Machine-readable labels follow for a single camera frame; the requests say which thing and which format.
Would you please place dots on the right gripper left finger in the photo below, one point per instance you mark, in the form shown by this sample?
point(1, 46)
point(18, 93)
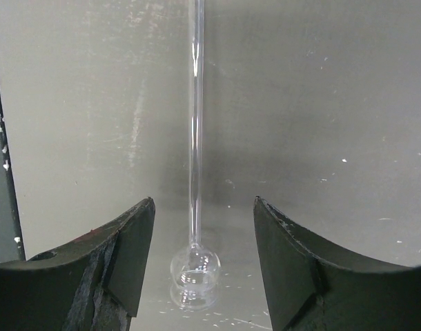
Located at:
point(93, 282)

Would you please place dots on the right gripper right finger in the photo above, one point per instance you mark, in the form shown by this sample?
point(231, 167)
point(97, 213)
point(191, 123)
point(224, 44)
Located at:
point(311, 283)

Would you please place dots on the glass bulb tube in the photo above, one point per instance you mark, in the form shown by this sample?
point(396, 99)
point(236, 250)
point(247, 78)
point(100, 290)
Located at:
point(195, 269)

